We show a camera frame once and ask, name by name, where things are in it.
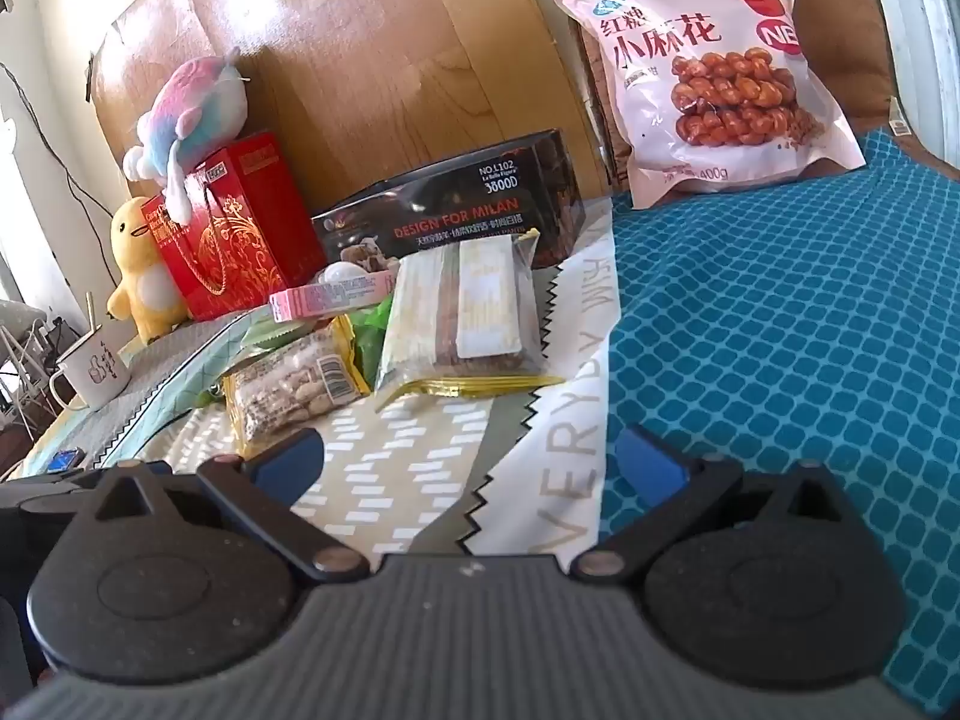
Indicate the black sheep print box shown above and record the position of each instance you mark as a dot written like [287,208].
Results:
[465,219]

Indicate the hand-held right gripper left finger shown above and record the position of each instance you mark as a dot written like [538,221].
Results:
[289,459]

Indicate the red gift box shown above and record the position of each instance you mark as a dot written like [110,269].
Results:
[247,240]

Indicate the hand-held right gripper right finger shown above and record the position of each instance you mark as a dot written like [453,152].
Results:
[646,463]

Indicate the patchwork printed blanket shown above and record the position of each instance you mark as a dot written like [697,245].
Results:
[420,465]

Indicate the yellow-edged peanut packet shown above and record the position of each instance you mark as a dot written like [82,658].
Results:
[285,390]

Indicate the large pink snack bag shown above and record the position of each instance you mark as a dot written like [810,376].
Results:
[697,75]

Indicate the bright green snack packet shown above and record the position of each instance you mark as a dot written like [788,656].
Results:
[371,341]

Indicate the teal patterned quilt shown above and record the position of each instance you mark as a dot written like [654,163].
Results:
[787,360]

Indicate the clear gold-edged biscuit packet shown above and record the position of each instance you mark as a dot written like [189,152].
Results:
[450,322]

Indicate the smartphone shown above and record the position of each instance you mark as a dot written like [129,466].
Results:
[64,460]

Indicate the pastel unicorn plush toy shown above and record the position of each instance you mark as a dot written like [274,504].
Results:
[191,112]

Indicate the wooden headboard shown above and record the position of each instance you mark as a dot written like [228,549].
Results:
[375,52]

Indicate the pink slim box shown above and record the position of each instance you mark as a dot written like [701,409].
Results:
[330,298]

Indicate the yellow duck plush toy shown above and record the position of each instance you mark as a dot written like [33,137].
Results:
[142,270]

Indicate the white round snack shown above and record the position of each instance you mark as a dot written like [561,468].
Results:
[341,272]

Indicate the white enamel mug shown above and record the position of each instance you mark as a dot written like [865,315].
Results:
[94,375]

